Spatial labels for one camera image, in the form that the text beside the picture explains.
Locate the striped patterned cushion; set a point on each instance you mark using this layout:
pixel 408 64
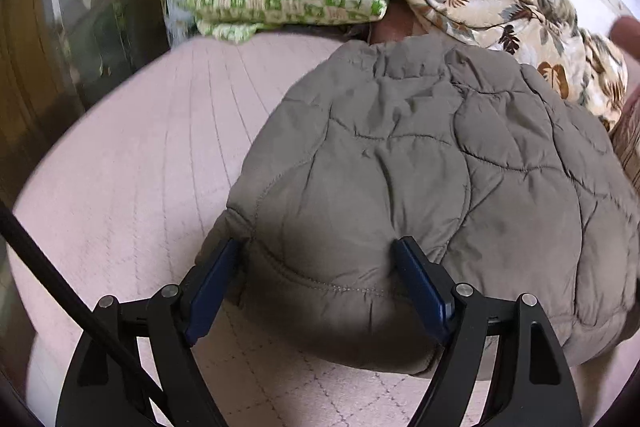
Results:
pixel 630 147

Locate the reddish brown bolster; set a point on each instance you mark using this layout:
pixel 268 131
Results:
pixel 395 29

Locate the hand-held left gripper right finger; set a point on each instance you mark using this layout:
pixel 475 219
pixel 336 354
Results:
pixel 420 282

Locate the grey quilted jacket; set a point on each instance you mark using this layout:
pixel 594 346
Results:
pixel 425 182

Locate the wooden glass-door cabinet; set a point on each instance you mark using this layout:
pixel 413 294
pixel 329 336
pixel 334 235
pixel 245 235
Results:
pixel 60 32

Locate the reddish brown sofa armrest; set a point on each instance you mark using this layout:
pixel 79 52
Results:
pixel 627 29

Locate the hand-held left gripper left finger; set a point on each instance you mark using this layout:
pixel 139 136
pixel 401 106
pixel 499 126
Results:
pixel 215 287

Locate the pink quilted bed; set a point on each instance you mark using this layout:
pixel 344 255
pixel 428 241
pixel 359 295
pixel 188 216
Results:
pixel 150 147

